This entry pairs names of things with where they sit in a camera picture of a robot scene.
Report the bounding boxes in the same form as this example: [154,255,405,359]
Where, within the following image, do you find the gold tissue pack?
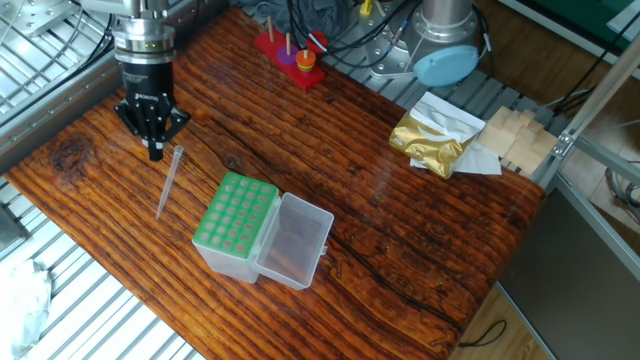
[388,91,503,180]

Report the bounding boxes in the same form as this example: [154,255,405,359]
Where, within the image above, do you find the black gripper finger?
[113,99,158,162]
[155,106,192,162]

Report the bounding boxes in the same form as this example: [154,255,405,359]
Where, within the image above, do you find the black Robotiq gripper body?
[121,58,177,119]

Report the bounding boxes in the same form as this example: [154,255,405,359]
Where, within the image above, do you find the light wooden blocks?
[477,105,559,175]

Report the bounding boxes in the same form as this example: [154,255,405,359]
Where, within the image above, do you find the white crumpled tissue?
[0,259,54,360]

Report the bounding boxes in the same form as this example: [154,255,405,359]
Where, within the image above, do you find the purple toy ring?
[276,45,300,67]

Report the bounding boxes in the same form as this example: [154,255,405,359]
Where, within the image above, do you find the aluminium frame profile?
[532,32,640,284]

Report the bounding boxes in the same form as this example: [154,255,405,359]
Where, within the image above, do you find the wood grain table mat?
[3,5,547,360]

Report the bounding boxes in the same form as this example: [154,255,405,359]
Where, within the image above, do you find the grey cloth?
[234,0,351,42]

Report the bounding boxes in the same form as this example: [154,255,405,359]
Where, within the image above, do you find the silver perforated mounting plate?
[0,0,84,39]

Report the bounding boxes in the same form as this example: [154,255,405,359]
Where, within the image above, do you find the clear pipette box green rack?
[192,171,335,291]

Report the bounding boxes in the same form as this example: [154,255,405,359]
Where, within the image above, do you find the red toy disc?
[305,30,330,55]

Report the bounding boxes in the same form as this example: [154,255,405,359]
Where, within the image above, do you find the large clear pipette tip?
[155,145,185,221]

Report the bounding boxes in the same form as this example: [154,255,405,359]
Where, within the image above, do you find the red peg toy base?
[253,27,329,92]

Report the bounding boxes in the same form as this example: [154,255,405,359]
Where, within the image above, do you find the orange topped ring stack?
[294,48,317,74]

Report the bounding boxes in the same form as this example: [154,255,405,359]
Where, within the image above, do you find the thin black cord loop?
[457,319,508,349]

